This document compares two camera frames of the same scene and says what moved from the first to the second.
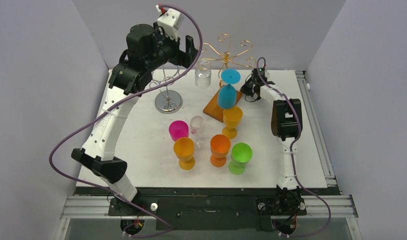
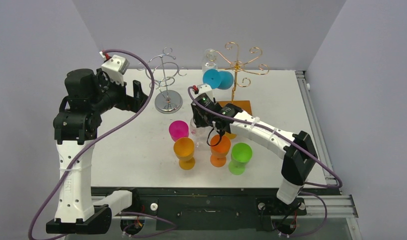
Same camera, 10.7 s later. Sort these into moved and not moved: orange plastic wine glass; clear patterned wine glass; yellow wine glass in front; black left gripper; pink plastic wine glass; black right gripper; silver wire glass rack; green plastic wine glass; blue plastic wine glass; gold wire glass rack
Moved: black right gripper; black left gripper; blue plastic wine glass; gold wire glass rack; clear patterned wine glass
Not moved: pink plastic wine glass; orange plastic wine glass; silver wire glass rack; green plastic wine glass; yellow wine glass in front
